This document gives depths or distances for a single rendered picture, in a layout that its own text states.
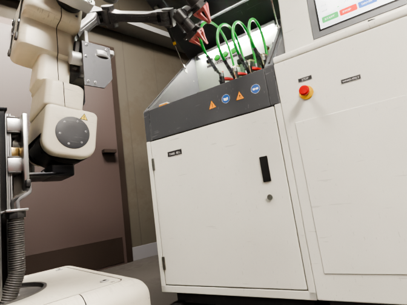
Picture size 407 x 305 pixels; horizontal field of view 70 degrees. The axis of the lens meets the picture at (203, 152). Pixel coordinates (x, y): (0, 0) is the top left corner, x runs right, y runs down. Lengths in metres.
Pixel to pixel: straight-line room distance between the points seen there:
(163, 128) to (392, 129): 0.94
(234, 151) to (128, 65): 2.38
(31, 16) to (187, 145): 0.75
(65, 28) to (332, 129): 0.98
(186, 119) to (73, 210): 1.61
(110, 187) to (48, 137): 1.91
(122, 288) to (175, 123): 0.81
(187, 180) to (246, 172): 0.29
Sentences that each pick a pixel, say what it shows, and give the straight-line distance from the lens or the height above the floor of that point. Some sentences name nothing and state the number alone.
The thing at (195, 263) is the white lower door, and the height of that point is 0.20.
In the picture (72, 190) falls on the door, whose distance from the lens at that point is 2.72.
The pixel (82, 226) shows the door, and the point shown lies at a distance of 2.73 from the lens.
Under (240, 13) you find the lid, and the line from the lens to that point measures 1.94.
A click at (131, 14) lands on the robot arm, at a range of 1.68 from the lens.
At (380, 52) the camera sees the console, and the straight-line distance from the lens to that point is 1.17.
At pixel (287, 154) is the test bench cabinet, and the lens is 1.14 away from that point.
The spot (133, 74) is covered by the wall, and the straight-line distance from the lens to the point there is 3.40.
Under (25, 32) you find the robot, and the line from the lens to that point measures 1.14.
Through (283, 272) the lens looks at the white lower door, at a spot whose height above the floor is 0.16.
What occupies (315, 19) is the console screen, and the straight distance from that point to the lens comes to 1.56.
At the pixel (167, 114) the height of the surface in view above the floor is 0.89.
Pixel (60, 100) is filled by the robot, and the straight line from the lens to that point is 1.03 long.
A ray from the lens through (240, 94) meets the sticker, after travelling 1.25.
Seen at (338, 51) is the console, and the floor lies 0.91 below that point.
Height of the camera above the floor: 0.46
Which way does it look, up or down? 9 degrees up
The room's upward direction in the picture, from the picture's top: 8 degrees counter-clockwise
